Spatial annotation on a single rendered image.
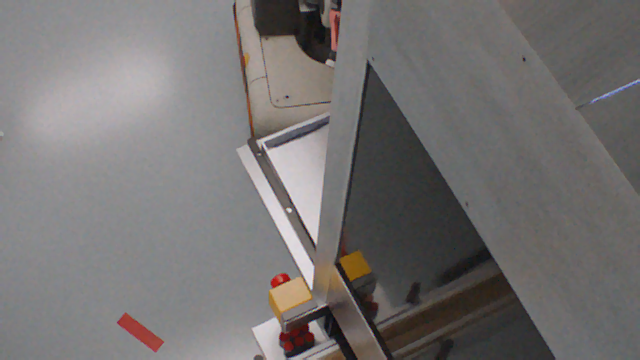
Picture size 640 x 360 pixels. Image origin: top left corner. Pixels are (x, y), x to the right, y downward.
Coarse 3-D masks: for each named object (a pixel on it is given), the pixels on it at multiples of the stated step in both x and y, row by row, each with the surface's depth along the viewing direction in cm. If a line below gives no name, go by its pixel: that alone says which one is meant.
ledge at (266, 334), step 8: (272, 320) 187; (256, 328) 186; (264, 328) 186; (272, 328) 186; (280, 328) 186; (312, 328) 186; (320, 328) 187; (256, 336) 185; (264, 336) 185; (272, 336) 185; (320, 336) 186; (264, 344) 184; (272, 344) 184; (264, 352) 183; (272, 352) 184; (280, 352) 184; (296, 352) 184
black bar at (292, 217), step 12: (252, 144) 204; (264, 156) 203; (264, 168) 201; (276, 180) 200; (276, 192) 199; (288, 204) 198; (288, 216) 196; (300, 228) 195; (300, 240) 195; (312, 252) 192; (312, 264) 193
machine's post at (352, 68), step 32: (352, 0) 102; (352, 32) 106; (352, 64) 110; (352, 96) 115; (352, 128) 120; (352, 160) 127; (320, 224) 155; (320, 256) 164; (320, 288) 174; (320, 320) 186
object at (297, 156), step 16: (304, 128) 207; (320, 128) 209; (272, 144) 206; (288, 144) 207; (304, 144) 207; (320, 144) 207; (272, 160) 201; (288, 160) 205; (304, 160) 205; (320, 160) 205; (288, 176) 203; (304, 176) 203; (320, 176) 203; (288, 192) 197; (304, 192) 201; (320, 192) 201; (304, 208) 199; (320, 208) 199; (304, 224) 195
